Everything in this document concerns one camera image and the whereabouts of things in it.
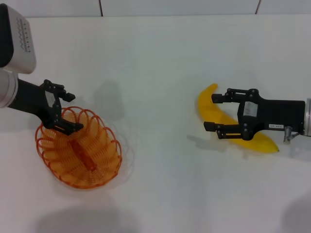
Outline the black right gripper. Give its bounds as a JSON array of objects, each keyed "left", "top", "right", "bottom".
[{"left": 203, "top": 88, "right": 306, "bottom": 141}]

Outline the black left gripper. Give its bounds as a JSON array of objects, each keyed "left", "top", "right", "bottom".
[{"left": 9, "top": 79, "right": 85, "bottom": 136}]

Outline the yellow banana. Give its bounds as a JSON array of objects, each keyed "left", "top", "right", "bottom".
[{"left": 195, "top": 83, "right": 280, "bottom": 153}]

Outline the orange plastic wire basket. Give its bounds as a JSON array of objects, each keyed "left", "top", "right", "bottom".
[{"left": 35, "top": 106, "right": 123, "bottom": 190}]

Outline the right gripper plug with cable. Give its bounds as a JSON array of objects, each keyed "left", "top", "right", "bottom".
[{"left": 283, "top": 125, "right": 303, "bottom": 144}]

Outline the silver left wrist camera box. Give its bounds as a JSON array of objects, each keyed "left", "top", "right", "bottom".
[{"left": 0, "top": 4, "right": 37, "bottom": 75}]

